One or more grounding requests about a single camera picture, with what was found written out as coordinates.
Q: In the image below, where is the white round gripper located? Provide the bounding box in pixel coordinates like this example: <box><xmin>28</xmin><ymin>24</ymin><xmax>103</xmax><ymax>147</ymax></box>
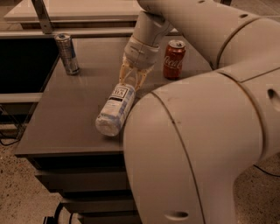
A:
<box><xmin>119</xmin><ymin>36</ymin><xmax>159</xmax><ymax>91</ymax></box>

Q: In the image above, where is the clear blue-labelled plastic bottle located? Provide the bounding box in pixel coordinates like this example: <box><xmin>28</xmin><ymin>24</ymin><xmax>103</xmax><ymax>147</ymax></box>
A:
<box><xmin>95</xmin><ymin>84</ymin><xmax>136</xmax><ymax>137</ymax></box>

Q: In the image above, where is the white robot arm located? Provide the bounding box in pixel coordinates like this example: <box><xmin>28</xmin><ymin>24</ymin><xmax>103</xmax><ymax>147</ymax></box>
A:
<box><xmin>123</xmin><ymin>0</ymin><xmax>280</xmax><ymax>224</ymax></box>

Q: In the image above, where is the red Coca-Cola can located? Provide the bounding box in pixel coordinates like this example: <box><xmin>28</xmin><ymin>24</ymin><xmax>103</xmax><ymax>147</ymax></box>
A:
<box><xmin>163</xmin><ymin>39</ymin><xmax>186</xmax><ymax>81</ymax></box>

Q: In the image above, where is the silver blue energy drink can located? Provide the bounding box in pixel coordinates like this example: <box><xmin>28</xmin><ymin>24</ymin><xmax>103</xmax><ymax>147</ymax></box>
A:
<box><xmin>54</xmin><ymin>33</ymin><xmax>80</xmax><ymax>75</ymax></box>

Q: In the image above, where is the white counter behind glass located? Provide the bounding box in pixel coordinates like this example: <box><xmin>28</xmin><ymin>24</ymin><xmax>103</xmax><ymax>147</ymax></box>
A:
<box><xmin>4</xmin><ymin>0</ymin><xmax>141</xmax><ymax>23</ymax></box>

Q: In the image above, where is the metal railing frame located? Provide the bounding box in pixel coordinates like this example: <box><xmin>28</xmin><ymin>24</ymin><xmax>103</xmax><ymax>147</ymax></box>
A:
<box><xmin>0</xmin><ymin>0</ymin><xmax>180</xmax><ymax>40</ymax></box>

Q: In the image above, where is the black floor cable left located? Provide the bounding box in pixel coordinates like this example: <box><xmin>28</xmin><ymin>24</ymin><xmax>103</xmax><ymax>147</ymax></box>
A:
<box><xmin>0</xmin><ymin>129</ymin><xmax>21</xmax><ymax>147</ymax></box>

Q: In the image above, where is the black floor cable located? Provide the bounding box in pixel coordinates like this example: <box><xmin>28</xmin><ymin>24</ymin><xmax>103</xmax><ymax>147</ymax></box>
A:
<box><xmin>253</xmin><ymin>164</ymin><xmax>280</xmax><ymax>178</ymax></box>
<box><xmin>0</xmin><ymin>129</ymin><xmax>21</xmax><ymax>147</ymax></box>

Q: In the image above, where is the black floor cable right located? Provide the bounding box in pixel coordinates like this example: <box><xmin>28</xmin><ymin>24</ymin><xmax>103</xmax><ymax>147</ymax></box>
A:
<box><xmin>253</xmin><ymin>164</ymin><xmax>280</xmax><ymax>178</ymax></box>

